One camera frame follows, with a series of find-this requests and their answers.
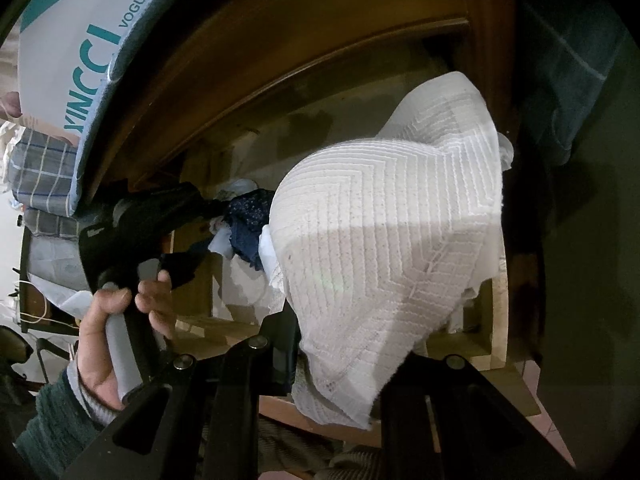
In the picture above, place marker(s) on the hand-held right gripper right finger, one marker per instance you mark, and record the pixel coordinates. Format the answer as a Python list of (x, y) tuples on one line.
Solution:
[(405, 410)]

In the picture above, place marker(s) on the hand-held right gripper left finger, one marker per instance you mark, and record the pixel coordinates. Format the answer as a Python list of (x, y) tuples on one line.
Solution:
[(280, 355)]

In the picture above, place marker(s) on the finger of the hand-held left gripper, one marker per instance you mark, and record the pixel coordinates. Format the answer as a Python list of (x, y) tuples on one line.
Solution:
[(182, 267), (200, 207)]

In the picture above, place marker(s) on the navy blue underwear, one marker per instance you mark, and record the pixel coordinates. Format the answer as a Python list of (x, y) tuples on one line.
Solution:
[(247, 220)]

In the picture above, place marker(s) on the white ribbed underwear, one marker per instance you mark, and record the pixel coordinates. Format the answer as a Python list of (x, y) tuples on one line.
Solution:
[(380, 240)]

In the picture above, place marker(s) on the person's left forearm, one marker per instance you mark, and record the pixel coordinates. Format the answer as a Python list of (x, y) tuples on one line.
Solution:
[(50, 425)]

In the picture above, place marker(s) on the person's left hand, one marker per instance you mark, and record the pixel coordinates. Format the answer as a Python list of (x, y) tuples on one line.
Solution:
[(95, 350)]

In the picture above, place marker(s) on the greyish white garment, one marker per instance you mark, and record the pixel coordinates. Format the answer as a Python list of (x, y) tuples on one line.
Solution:
[(237, 187)]

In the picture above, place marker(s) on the white folded garment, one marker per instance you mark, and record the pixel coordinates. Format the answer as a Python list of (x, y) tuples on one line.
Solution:
[(252, 285)]

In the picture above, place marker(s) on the grey plaid quilt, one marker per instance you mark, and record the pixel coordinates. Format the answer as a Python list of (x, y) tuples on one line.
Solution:
[(40, 170)]

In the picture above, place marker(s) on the wooden nightstand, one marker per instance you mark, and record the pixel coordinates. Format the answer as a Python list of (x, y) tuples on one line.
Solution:
[(250, 25)]

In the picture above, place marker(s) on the white shoe box teal print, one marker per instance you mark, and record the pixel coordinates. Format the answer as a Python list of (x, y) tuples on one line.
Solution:
[(65, 10)]

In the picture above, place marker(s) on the dark green cloth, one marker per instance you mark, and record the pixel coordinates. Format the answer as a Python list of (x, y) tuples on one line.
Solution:
[(590, 260)]

